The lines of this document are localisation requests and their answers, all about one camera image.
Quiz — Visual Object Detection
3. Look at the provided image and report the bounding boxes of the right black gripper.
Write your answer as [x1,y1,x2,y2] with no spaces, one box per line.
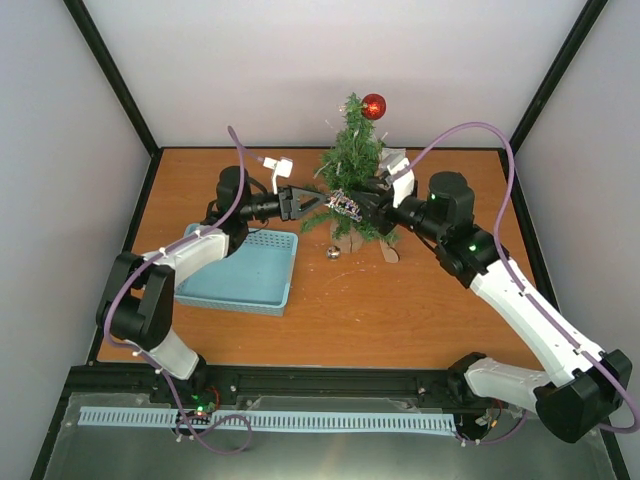
[350,177,445,243]

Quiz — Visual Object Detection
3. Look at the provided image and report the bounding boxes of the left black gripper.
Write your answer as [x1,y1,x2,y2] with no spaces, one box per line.
[241,186,327,223]

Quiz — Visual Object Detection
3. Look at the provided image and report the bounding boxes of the silver scroll ornament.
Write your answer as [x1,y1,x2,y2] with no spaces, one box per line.
[325,189,362,223]

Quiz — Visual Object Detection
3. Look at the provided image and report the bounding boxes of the small green christmas tree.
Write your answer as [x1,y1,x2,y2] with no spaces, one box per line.
[301,93,399,263]

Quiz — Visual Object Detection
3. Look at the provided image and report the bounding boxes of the beige wooden heart ornament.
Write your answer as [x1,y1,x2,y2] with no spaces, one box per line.
[380,240,400,264]

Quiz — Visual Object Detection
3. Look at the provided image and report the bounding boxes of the red ball ornament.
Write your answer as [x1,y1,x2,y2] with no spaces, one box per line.
[361,93,387,121]

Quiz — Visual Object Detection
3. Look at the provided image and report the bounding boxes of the blue plastic basket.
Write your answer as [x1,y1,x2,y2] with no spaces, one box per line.
[175,229,298,317]

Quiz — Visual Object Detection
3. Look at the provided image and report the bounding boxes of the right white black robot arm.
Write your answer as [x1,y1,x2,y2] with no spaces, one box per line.
[351,171,632,443]

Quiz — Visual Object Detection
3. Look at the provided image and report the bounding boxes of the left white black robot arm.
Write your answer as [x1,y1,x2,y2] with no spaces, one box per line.
[96,166,328,403]

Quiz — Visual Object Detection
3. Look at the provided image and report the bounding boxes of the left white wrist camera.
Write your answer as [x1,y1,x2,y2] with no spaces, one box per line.
[262,156,294,194]

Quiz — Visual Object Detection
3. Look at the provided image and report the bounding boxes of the purple floor cable loop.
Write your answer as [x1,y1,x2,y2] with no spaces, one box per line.
[172,387,254,455]

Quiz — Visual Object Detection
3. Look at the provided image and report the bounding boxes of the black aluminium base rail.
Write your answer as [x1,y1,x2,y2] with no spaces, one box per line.
[64,363,596,416]

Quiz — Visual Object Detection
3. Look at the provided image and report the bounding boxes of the light blue cable duct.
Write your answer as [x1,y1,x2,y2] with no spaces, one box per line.
[77,406,456,436]

